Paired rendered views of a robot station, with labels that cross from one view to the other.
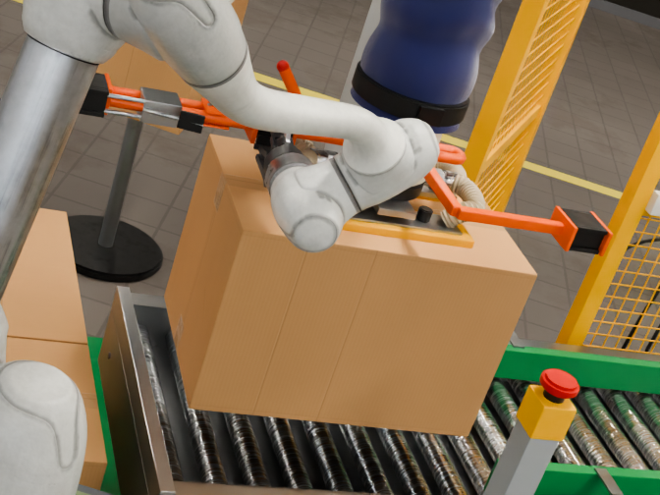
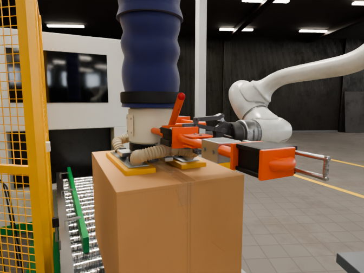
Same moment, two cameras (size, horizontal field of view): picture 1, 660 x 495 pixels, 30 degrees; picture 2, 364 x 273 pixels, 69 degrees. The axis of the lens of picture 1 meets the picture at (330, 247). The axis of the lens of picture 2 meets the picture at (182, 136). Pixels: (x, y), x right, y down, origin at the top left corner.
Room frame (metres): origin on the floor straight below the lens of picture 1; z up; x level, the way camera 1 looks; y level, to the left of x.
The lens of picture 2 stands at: (2.18, 0.96, 1.30)
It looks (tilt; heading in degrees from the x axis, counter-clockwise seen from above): 7 degrees down; 268
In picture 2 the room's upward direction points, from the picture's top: straight up
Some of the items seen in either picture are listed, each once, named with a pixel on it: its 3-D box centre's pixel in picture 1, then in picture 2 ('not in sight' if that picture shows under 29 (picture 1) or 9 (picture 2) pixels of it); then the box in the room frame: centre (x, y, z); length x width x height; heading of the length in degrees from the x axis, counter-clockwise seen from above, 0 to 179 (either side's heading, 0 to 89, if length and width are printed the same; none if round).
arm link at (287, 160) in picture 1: (292, 181); (245, 133); (1.94, 0.10, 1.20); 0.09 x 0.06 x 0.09; 114
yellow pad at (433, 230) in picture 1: (389, 214); (174, 153); (2.17, -0.09, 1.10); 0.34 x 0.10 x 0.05; 114
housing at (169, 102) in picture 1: (158, 107); (220, 149); (2.07, 0.38, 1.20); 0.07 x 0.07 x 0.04; 24
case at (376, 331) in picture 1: (340, 286); (154, 210); (2.25, -0.05, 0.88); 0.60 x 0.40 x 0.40; 112
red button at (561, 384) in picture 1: (557, 387); not in sight; (1.88, -0.45, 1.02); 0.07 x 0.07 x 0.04
